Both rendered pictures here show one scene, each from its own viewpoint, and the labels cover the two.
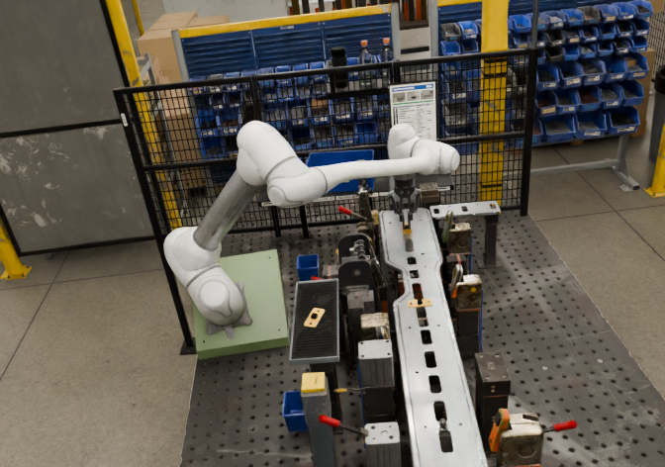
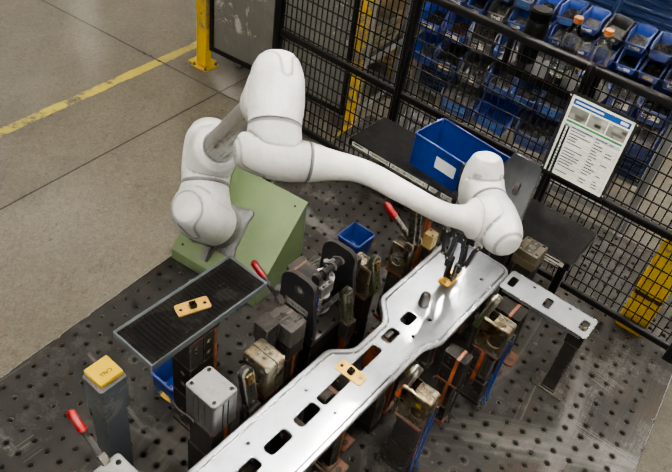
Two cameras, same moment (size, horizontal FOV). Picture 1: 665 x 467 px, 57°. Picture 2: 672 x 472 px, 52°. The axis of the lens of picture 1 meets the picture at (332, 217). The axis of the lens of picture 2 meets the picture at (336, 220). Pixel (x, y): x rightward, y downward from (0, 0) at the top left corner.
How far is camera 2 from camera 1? 98 cm
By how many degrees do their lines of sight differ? 26
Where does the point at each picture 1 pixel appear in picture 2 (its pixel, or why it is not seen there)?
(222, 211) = (223, 129)
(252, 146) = (253, 80)
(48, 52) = not seen: outside the picture
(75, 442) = (103, 248)
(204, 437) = (93, 333)
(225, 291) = (196, 212)
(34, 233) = (229, 36)
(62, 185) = (269, 2)
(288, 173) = (262, 134)
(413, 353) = (271, 420)
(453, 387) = not seen: outside the picture
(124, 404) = (165, 244)
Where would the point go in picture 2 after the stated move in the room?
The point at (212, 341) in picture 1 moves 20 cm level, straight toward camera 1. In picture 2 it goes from (189, 249) to (158, 288)
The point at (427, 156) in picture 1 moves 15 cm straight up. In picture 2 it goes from (473, 216) to (490, 166)
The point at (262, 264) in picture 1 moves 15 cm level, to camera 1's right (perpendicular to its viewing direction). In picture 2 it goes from (283, 208) to (319, 229)
